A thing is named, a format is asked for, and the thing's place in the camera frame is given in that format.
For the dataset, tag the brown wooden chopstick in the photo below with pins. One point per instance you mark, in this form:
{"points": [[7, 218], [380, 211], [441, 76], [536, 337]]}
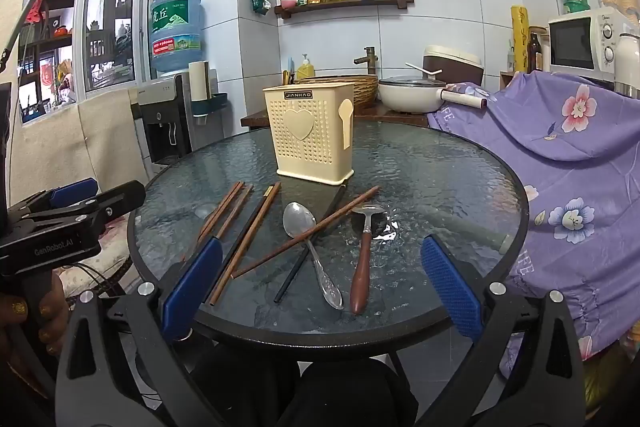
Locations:
{"points": [[222, 209], [238, 257], [350, 205], [235, 212]]}

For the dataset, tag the white microwave oven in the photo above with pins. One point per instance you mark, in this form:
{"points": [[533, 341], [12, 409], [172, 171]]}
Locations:
{"points": [[570, 42]]}

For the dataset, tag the blue water jug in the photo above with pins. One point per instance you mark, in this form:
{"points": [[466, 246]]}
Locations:
{"points": [[175, 32]]}

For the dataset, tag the beige hanging cloth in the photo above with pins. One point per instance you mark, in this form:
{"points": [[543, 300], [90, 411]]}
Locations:
{"points": [[75, 142]]}

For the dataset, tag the brown glass bottle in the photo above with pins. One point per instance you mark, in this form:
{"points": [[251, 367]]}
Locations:
{"points": [[535, 54]]}

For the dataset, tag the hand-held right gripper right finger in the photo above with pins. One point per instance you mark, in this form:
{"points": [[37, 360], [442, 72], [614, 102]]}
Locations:
{"points": [[452, 287]]}

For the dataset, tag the sliding glass window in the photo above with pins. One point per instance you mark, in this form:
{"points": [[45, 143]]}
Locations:
{"points": [[102, 32]]}

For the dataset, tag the yellow soap pump bottle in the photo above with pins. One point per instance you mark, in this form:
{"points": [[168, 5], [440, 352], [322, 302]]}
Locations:
{"points": [[306, 71]]}

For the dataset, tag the water dispenser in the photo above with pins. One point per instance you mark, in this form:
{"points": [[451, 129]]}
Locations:
{"points": [[160, 127]]}

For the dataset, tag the purple floral cloth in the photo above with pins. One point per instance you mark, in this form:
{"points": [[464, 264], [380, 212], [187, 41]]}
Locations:
{"points": [[575, 167]]}

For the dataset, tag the yellow paper roll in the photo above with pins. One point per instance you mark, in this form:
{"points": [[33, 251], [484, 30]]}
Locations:
{"points": [[520, 37]]}

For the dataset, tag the white paper cup stack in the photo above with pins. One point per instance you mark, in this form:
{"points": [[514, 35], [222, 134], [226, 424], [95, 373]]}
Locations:
{"points": [[199, 79]]}

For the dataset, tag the woven wooden wash basin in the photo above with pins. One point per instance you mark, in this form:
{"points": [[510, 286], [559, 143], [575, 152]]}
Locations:
{"points": [[365, 89]]}

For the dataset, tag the teal plastic wall holder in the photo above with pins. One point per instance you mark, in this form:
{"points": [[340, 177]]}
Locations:
{"points": [[212, 104]]}

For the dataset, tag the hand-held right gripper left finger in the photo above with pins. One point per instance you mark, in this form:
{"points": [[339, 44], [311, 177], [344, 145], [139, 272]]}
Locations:
{"points": [[192, 287]]}

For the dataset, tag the person's left hand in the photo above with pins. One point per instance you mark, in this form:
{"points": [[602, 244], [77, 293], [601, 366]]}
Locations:
{"points": [[56, 307]]}

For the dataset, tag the bamboo-style faucet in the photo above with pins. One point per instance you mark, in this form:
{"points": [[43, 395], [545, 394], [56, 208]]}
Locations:
{"points": [[370, 62]]}

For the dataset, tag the plain black chopstick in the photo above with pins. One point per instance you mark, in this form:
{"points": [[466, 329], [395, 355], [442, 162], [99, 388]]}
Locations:
{"points": [[286, 284]]}

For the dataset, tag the white cooking pot with lid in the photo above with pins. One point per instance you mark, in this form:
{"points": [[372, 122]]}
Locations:
{"points": [[407, 102]]}

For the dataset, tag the cream plastic utensil holder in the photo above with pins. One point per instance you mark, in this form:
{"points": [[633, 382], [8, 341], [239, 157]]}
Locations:
{"points": [[300, 147]]}

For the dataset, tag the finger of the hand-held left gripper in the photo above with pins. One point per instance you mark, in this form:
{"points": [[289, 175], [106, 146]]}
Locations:
{"points": [[122, 199], [75, 193]]}

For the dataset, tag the white lint roller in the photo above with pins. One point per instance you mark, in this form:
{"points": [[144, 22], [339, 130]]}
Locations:
{"points": [[462, 98]]}

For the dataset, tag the wooden washstand counter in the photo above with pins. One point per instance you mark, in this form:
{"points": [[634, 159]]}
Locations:
{"points": [[390, 117]]}

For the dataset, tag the brown and white rice cooker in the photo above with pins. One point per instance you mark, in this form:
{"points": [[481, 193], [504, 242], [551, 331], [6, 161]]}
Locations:
{"points": [[452, 64]]}

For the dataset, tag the round printed seat cushion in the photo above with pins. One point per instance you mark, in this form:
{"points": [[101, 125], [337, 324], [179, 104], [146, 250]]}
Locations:
{"points": [[115, 247]]}

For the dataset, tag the small pink bowl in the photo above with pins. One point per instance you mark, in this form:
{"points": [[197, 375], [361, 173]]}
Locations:
{"points": [[288, 2]]}

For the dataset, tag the all-metal spoon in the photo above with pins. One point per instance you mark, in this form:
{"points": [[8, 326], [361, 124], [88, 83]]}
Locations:
{"points": [[299, 219]]}

